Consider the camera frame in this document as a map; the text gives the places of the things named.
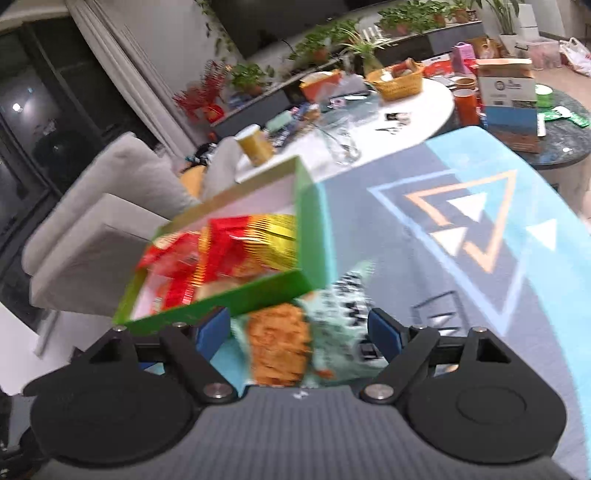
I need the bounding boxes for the round white table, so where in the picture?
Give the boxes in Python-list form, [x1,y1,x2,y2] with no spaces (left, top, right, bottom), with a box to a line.
[233,78,455,183]

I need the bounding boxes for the green packet orange snacks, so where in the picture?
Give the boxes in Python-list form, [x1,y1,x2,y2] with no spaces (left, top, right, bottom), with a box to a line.
[231,263,393,388]

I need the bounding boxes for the white curtain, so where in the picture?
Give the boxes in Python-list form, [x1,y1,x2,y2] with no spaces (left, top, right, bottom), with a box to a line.
[65,0,185,148]

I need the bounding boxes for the cardboard box blue label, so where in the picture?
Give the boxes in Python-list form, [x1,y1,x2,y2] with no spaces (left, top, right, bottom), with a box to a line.
[475,58,546,153]

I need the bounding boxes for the grey sofa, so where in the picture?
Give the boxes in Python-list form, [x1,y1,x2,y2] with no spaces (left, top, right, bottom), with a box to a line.
[21,131,241,319]

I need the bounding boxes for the yellow can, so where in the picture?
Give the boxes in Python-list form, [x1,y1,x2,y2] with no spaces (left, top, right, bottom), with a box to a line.
[235,124,275,167]

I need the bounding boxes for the yellow cushion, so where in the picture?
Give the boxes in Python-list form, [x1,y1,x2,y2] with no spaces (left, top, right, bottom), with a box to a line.
[180,165,206,199]

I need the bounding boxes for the clear storage bin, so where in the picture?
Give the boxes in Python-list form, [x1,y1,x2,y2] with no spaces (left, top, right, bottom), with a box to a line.
[515,39,561,70]

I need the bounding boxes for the red flower arrangement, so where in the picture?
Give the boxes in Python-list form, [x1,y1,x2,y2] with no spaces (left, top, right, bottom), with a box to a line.
[173,60,232,125]

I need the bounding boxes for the glass vase plant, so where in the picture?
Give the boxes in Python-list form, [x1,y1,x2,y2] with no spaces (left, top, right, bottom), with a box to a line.
[339,32,398,77]

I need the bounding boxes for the yellow woven basket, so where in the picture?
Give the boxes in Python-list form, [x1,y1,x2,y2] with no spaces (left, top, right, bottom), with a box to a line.
[367,59,426,101]

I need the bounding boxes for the green pouch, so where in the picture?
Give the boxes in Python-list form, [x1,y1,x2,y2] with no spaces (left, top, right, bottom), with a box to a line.
[265,111,294,134]

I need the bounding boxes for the dark clothes pile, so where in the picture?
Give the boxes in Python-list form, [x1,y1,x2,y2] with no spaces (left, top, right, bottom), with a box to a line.
[185,143,218,167]

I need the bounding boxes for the orange tissue box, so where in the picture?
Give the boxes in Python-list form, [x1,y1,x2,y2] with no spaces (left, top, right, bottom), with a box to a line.
[299,70,345,103]

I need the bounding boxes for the pink box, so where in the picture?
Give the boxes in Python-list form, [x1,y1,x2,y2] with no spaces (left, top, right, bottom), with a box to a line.
[451,42,476,75]

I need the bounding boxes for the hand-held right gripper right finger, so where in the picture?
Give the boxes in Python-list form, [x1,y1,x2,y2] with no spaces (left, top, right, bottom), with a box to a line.
[360,308,511,403]

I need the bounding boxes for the dark window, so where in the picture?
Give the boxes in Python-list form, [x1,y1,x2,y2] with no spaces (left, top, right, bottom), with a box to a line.
[0,18,121,241]

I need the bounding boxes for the white plastic bag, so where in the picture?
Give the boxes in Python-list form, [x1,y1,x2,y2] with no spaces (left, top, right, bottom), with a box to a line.
[558,37,591,75]

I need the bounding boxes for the orange cup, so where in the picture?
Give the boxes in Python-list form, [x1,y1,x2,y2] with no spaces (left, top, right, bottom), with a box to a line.
[453,89,481,126]

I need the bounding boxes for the wall television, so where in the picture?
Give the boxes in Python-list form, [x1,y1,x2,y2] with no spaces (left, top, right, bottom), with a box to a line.
[210,0,398,58]

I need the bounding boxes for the green cardboard box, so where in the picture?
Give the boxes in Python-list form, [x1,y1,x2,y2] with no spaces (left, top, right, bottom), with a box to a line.
[113,156,331,337]

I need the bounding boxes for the red strawberry pastry packet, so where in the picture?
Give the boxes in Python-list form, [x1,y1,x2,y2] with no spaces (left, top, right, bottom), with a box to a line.
[136,231,213,315]

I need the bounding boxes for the potted green plant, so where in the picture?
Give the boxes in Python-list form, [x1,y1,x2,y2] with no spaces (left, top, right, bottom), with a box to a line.
[288,28,342,65]
[228,62,275,95]
[335,18,372,44]
[422,0,455,27]
[450,0,478,24]
[376,4,428,38]

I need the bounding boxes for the tall leafy plant white pot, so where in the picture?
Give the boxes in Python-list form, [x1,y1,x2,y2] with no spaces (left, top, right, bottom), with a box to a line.
[482,0,532,56]

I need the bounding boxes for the glass cup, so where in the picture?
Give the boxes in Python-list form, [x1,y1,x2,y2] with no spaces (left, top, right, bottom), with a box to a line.
[323,115,361,166]

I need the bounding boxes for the dark round side table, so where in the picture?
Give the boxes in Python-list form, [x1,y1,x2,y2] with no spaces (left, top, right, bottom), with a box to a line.
[522,85,591,171]

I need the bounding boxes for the patterned blue table mat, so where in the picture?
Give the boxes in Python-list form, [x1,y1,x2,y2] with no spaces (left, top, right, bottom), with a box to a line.
[139,124,591,480]

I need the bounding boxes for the dark blue snack packet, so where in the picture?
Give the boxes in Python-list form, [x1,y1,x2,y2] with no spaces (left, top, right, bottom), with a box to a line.
[272,104,321,146]

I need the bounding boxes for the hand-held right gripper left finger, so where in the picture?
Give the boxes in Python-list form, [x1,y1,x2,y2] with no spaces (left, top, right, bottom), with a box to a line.
[85,307,236,403]

